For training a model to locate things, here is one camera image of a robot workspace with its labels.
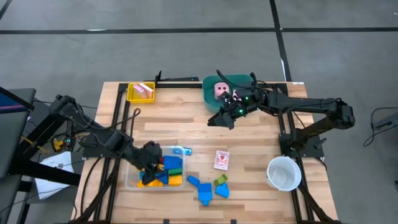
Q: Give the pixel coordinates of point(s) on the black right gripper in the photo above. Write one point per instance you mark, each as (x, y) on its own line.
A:
(236, 104)

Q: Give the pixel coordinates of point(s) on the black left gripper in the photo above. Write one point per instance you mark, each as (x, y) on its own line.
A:
(147, 155)

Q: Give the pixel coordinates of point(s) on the small blue toy block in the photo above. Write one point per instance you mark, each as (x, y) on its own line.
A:
(192, 180)
(163, 178)

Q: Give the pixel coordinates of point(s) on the small orange cube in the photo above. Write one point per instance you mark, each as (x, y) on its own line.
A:
(160, 167)

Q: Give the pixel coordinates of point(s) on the red toy block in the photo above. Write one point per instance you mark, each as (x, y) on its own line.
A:
(161, 160)

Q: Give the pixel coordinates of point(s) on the large yellow toy block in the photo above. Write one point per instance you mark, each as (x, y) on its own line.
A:
(175, 180)

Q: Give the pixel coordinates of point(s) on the square blue toy block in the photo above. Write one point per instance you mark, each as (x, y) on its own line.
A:
(172, 162)

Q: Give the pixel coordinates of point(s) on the blue patterned rectangular toy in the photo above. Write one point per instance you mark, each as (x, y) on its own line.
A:
(183, 151)

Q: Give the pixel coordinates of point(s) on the lime green toy block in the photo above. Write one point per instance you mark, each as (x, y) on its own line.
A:
(220, 180)

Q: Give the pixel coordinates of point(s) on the blue two-stud toy block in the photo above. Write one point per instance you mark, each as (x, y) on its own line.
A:
(222, 190)

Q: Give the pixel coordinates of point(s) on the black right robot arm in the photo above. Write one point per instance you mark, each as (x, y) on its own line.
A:
(311, 102)

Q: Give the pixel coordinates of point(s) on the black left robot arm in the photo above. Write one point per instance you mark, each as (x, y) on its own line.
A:
(105, 138)

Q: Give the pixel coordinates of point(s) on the clear plastic container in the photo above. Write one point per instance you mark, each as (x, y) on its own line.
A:
(130, 183)

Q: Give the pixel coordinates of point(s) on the teal plastic bin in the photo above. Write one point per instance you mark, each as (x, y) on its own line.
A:
(209, 102)

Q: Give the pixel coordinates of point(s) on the blue single-stud toy block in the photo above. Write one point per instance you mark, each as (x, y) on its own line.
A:
(204, 191)

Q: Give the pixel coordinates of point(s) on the yellow plastic basket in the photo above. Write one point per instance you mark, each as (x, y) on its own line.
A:
(132, 100)

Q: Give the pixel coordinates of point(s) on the white paper sheets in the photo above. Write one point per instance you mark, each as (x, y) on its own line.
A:
(53, 189)

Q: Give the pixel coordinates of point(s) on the black stand base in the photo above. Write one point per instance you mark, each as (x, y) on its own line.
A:
(46, 175)

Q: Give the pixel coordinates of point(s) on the black aluminium table frame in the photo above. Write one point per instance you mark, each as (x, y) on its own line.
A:
(174, 85)

